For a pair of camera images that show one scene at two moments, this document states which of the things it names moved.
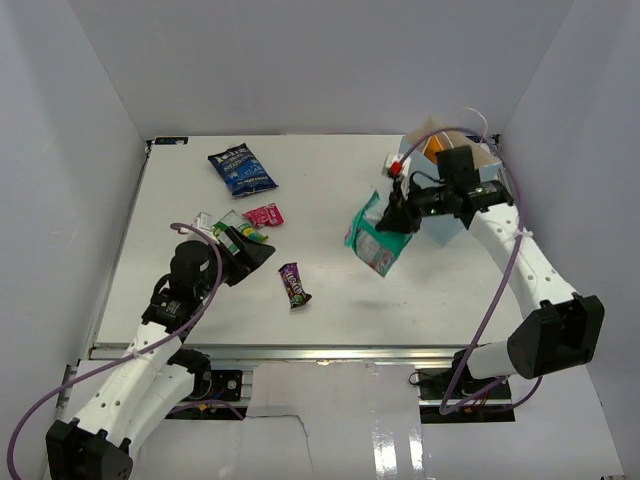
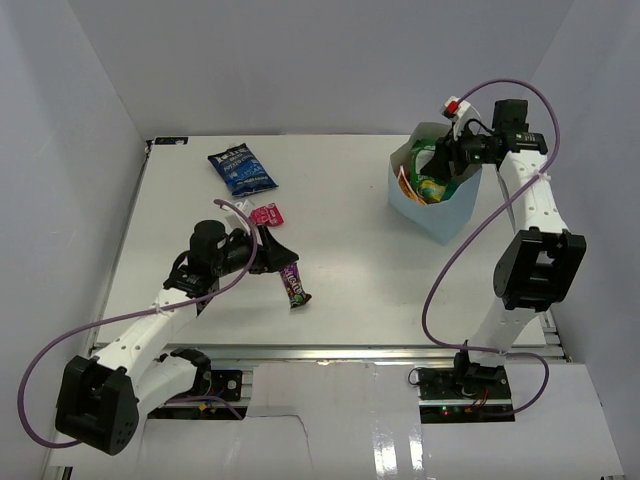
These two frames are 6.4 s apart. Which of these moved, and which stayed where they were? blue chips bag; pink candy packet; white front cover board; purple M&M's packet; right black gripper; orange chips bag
Moved: right black gripper; orange chips bag
Stayed: white front cover board; blue chips bag; pink candy packet; purple M&M's packet
